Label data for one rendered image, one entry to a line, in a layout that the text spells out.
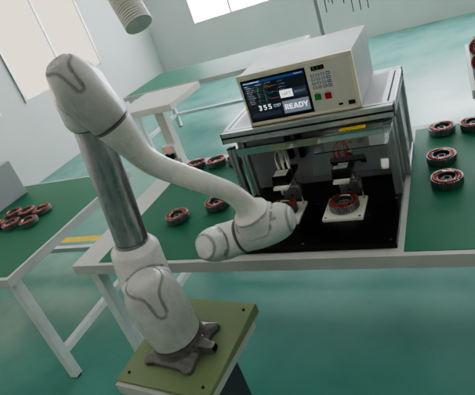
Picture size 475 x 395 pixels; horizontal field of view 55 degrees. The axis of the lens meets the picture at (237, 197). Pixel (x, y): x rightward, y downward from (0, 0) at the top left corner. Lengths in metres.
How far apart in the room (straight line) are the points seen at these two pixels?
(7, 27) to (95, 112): 5.94
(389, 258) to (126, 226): 0.82
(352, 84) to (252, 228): 0.71
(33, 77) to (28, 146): 0.97
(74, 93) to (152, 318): 0.60
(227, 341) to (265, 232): 0.35
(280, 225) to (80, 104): 0.57
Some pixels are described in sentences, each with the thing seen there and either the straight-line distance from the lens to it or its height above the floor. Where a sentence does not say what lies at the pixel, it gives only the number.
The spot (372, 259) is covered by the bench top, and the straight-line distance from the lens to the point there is 1.56.
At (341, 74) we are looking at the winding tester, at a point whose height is 1.25.
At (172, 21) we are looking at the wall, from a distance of 9.12.
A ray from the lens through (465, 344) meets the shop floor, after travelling 2.28.
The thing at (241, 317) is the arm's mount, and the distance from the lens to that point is 1.42.
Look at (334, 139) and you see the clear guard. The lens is 1.63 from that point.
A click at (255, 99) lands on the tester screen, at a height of 1.22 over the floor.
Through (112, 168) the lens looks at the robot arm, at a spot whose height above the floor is 1.31.
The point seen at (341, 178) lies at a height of 0.88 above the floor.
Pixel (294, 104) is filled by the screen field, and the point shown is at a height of 1.17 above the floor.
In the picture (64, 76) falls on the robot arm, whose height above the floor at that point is 1.59.
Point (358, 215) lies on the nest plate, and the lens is 1.70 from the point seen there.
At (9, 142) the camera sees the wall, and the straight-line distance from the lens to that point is 6.53.
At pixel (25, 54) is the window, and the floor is 1.52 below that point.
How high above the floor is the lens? 1.69
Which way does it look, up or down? 26 degrees down
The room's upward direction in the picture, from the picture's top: 20 degrees counter-clockwise
